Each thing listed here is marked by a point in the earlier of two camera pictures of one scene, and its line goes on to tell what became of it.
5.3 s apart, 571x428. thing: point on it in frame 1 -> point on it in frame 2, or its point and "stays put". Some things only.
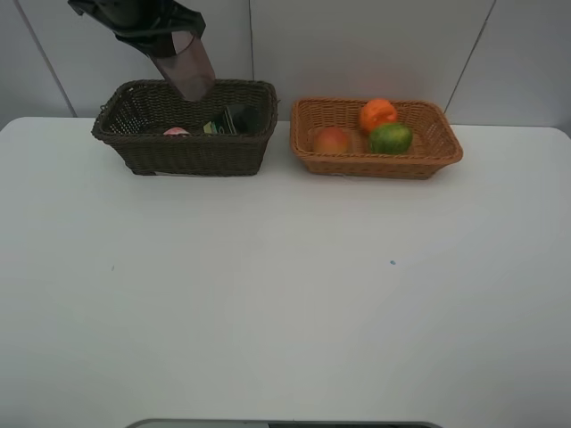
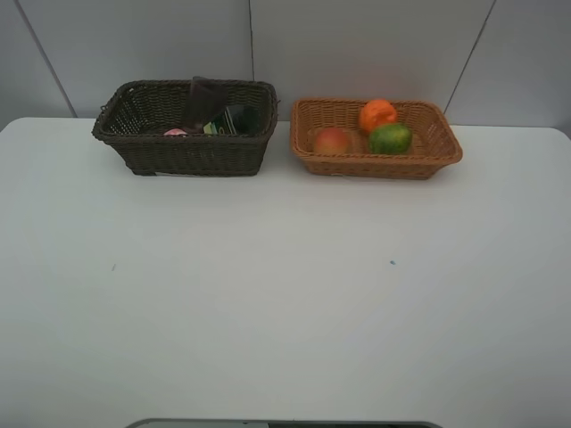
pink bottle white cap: [176, 131] stays put
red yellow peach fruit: [330, 140] stays put
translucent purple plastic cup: [190, 69] -> [205, 101]
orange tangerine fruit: [376, 112] stays put
